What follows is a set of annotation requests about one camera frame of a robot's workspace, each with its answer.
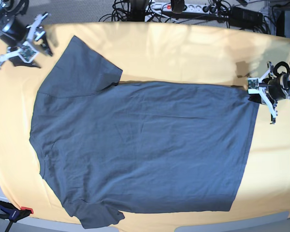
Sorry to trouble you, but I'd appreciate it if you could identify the blue-grey T-shirt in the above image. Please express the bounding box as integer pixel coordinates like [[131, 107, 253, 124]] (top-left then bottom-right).
[[29, 37, 259, 229]]

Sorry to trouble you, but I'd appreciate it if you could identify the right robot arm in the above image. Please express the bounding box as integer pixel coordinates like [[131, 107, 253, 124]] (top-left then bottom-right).
[[0, 0, 53, 69]]

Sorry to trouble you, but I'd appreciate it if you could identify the blue red bar clamp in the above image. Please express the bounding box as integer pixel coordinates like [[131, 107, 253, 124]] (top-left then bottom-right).
[[0, 201, 34, 232]]

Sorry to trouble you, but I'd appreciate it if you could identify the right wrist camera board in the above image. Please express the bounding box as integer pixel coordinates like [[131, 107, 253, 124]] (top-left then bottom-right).
[[18, 46, 38, 63]]

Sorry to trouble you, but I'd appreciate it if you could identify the white power strip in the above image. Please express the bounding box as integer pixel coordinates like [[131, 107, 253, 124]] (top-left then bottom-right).
[[150, 1, 218, 15]]

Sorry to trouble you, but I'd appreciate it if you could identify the yellow table cloth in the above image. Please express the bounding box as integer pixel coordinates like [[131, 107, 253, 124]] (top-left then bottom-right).
[[0, 23, 290, 232]]

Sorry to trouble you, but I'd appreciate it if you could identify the black cable bundle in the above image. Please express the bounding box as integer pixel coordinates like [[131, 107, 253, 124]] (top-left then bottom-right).
[[99, 0, 184, 24]]

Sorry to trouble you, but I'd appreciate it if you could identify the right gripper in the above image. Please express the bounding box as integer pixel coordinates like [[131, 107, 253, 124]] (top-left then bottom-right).
[[0, 13, 49, 69]]

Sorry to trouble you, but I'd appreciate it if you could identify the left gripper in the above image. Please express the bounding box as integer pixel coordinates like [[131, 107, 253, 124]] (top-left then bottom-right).
[[258, 61, 290, 125]]

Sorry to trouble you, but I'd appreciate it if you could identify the black power adapter box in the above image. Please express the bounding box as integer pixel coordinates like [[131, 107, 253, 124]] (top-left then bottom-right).
[[230, 7, 263, 25]]

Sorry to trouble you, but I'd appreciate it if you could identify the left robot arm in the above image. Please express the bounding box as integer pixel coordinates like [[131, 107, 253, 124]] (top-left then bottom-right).
[[257, 61, 290, 124]]

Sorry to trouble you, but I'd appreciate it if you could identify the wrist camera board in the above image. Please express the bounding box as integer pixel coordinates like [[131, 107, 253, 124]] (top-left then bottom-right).
[[247, 78, 262, 94], [18, 46, 38, 63]]

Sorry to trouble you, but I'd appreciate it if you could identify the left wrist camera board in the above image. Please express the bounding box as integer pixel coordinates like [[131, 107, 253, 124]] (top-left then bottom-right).
[[247, 78, 262, 94]]

